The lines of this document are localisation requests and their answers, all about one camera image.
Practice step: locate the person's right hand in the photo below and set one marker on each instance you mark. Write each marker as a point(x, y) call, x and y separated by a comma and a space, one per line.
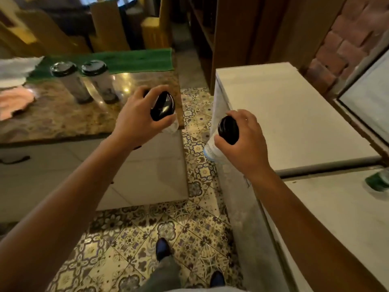
point(250, 145)

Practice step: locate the grey chest freezer body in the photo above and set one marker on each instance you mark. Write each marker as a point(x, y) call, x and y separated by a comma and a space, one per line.
point(243, 215)

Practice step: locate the person's dark shoe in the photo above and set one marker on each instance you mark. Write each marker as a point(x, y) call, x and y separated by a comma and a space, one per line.
point(217, 279)
point(163, 248)

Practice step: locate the person's left dark shoe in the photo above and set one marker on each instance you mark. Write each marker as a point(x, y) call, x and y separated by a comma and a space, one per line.
point(163, 248)

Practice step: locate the person's left thumb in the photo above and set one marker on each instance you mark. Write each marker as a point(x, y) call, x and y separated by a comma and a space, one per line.
point(165, 124)

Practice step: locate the white freezer lid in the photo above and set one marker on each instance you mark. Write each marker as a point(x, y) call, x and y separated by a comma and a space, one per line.
point(349, 221)
point(288, 118)

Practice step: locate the clear cup with black lid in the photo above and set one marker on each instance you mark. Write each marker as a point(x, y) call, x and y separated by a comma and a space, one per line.
point(162, 107)

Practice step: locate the person's right forearm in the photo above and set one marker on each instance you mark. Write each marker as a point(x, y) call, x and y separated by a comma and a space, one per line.
point(310, 237)

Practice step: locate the person's right dark shoe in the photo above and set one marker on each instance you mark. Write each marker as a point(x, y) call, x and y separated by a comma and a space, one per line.
point(217, 279)

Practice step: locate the white cloth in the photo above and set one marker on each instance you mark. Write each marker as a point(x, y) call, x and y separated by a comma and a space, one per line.
point(15, 69)

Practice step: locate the person's grey trouser leg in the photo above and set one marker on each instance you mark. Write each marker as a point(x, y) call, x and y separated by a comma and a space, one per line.
point(162, 276)

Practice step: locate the person's left forearm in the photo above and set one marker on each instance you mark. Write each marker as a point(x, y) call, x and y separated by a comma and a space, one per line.
point(60, 215)

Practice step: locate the blue-based cup with black lid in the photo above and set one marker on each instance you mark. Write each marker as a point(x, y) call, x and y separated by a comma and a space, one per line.
point(228, 129)

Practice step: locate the yellow wooden bench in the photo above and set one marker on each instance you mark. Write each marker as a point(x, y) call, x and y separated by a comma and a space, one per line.
point(39, 33)

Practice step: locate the dark drink cup, black lid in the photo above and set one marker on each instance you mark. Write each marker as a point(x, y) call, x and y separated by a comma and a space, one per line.
point(71, 82)
point(101, 83)

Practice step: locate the pink cloth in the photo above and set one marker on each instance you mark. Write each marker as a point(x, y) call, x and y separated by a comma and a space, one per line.
point(13, 101)

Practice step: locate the person's right thumb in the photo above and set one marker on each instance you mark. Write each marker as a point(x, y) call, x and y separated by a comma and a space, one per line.
point(223, 145)

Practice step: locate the brown wooden shelf unit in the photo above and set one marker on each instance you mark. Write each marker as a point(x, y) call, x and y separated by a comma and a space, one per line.
point(243, 33)

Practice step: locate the white counter cabinet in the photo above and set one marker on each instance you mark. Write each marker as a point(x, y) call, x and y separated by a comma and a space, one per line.
point(152, 173)

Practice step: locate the green mat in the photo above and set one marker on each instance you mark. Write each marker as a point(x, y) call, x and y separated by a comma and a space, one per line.
point(136, 60)

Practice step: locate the person's left hand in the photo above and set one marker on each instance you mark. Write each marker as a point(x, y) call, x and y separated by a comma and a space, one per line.
point(133, 118)

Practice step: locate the yellow wooden chair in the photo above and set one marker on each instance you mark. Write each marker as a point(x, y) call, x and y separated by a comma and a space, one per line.
point(155, 31)

